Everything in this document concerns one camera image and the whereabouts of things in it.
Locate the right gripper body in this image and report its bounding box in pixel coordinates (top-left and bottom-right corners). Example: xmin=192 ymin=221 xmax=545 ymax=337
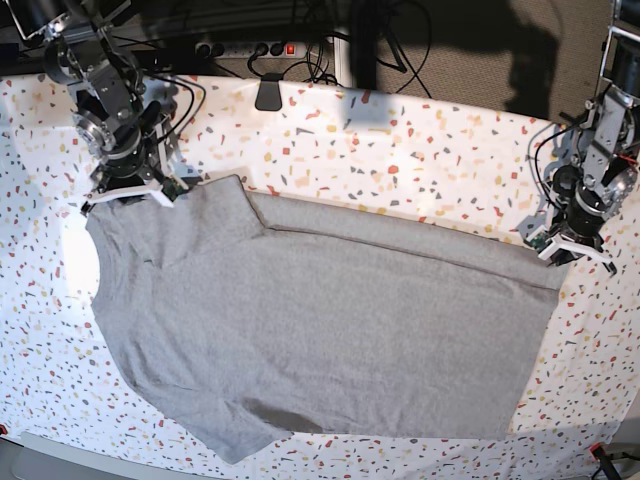
xmin=80 ymin=144 xmax=200 ymax=215

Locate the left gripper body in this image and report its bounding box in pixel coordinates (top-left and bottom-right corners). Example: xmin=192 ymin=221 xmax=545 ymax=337
xmin=519 ymin=209 xmax=618 ymax=276

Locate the grey T-shirt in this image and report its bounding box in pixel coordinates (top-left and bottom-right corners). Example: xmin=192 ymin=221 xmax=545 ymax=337
xmin=87 ymin=176 xmax=565 ymax=464

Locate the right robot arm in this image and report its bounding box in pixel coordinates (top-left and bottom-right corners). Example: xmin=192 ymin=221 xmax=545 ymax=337
xmin=6 ymin=1 xmax=189 ymax=214

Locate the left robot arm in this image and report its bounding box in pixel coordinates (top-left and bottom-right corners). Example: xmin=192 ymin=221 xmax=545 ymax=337
xmin=525 ymin=1 xmax=639 ymax=275

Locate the white power strip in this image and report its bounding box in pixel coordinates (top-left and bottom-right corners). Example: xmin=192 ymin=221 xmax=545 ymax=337
xmin=194 ymin=41 xmax=308 ymax=60

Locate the black table clamp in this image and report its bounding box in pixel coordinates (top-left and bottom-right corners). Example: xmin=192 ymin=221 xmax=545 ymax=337
xmin=254 ymin=73 xmax=283 ymax=112

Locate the red clamp right corner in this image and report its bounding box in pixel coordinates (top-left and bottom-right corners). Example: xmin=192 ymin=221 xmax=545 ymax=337
xmin=589 ymin=443 xmax=607 ymax=463

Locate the terrazzo patterned tablecloth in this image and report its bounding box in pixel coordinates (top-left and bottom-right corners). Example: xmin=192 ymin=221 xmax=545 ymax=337
xmin=1 ymin=75 xmax=639 ymax=479

